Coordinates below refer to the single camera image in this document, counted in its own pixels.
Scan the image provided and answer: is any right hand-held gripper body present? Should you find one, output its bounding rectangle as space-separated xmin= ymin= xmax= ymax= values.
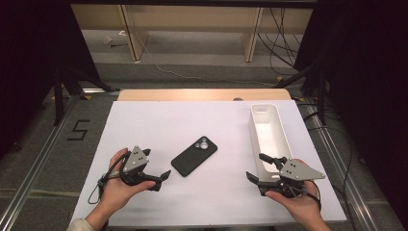
xmin=258 ymin=156 xmax=326 ymax=198

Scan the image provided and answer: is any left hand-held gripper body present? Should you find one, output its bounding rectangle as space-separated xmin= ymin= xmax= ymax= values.
xmin=118 ymin=145 xmax=163 ymax=193

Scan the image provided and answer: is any white plastic container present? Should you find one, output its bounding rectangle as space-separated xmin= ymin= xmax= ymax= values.
xmin=248 ymin=103 xmax=294 ymax=183

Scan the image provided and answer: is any black phone case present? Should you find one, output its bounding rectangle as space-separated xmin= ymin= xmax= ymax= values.
xmin=170 ymin=136 xmax=218 ymax=178

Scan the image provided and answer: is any person's right hand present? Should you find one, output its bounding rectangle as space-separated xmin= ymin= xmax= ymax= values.
xmin=265 ymin=158 xmax=322 ymax=225

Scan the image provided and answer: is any person's left hand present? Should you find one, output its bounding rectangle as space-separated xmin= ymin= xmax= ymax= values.
xmin=97 ymin=147 xmax=157 ymax=217

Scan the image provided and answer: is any white board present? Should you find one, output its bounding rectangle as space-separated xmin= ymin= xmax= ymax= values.
xmin=70 ymin=99 xmax=347 ymax=227

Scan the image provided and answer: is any light wooden table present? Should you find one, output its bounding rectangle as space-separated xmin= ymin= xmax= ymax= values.
xmin=117 ymin=89 xmax=293 ymax=102

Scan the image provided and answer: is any black metal stand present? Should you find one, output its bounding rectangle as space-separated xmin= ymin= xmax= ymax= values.
xmin=273 ymin=61 xmax=329 ymax=127
xmin=52 ymin=65 xmax=121 ymax=127

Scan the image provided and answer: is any black curtain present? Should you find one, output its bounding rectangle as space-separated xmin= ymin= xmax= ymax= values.
xmin=0 ymin=0 xmax=101 ymax=159
xmin=293 ymin=0 xmax=408 ymax=227

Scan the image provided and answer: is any beige wooden desk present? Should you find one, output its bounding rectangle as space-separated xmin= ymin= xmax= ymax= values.
xmin=70 ymin=3 xmax=314 ymax=64

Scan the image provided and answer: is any left hand-held gripper cable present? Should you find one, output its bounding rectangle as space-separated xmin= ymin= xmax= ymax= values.
xmin=88 ymin=150 xmax=133 ymax=205

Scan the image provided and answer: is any aluminium floor rail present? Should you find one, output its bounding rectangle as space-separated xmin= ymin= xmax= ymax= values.
xmin=302 ymin=98 xmax=380 ymax=231
xmin=0 ymin=95 xmax=82 ymax=231

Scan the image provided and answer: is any tangle of black cables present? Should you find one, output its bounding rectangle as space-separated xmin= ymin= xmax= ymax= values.
xmin=256 ymin=8 xmax=304 ymax=77

